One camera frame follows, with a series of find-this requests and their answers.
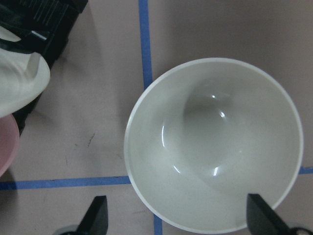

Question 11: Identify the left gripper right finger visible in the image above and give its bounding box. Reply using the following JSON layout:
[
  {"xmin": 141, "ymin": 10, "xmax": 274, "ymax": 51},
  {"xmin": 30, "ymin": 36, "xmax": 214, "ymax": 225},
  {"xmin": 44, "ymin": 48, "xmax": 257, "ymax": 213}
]
[{"xmin": 246, "ymin": 193, "xmax": 313, "ymax": 235}]

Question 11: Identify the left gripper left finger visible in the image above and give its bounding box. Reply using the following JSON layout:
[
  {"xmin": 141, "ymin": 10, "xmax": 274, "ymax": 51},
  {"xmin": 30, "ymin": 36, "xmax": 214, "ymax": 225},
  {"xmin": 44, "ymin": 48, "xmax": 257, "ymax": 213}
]
[{"xmin": 58, "ymin": 195, "xmax": 108, "ymax": 235}]

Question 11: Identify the cream ceramic bowl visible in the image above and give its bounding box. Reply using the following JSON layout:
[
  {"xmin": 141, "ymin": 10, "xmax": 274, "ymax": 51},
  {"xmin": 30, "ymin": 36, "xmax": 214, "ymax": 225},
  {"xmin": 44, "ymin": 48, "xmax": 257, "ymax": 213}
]
[{"xmin": 124, "ymin": 58, "xmax": 304, "ymax": 234}]

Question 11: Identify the pink plate in rack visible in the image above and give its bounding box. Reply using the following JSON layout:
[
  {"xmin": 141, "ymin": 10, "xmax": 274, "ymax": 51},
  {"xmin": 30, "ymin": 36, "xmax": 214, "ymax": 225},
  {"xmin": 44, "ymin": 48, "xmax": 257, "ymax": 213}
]
[{"xmin": 0, "ymin": 114, "xmax": 20, "ymax": 176}]

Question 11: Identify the cream plate in rack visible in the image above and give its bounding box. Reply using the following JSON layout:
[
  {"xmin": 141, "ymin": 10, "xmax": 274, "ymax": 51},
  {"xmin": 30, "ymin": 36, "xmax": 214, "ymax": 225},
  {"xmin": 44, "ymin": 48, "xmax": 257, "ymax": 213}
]
[{"xmin": 0, "ymin": 27, "xmax": 50, "ymax": 117}]

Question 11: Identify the black dish rack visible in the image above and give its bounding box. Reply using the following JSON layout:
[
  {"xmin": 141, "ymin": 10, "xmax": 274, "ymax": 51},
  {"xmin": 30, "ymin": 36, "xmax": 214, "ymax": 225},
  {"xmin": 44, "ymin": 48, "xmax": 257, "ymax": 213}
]
[{"xmin": 0, "ymin": 0, "xmax": 88, "ymax": 132}]

